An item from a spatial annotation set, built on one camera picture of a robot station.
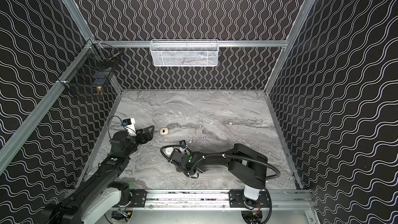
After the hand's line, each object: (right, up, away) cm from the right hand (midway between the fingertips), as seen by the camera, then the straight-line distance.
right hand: (183, 163), depth 86 cm
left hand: (-16, +20, -4) cm, 26 cm away
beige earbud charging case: (-13, +16, +11) cm, 23 cm away
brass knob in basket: (-44, +41, -4) cm, 60 cm away
